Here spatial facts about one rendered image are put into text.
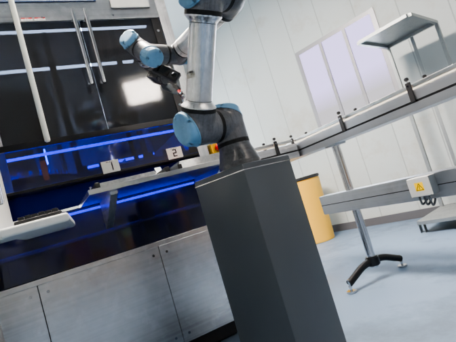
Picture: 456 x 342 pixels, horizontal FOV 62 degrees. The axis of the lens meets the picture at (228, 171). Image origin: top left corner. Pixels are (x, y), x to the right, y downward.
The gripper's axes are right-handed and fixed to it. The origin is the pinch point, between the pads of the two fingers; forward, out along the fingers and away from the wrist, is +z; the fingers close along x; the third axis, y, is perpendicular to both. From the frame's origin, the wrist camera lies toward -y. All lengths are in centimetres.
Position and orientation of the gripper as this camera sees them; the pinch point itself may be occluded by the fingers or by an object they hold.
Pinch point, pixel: (178, 90)
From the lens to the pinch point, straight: 176.8
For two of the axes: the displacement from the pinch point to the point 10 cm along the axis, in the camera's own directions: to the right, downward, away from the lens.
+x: -4.3, 8.7, -2.1
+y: -7.9, -2.6, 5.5
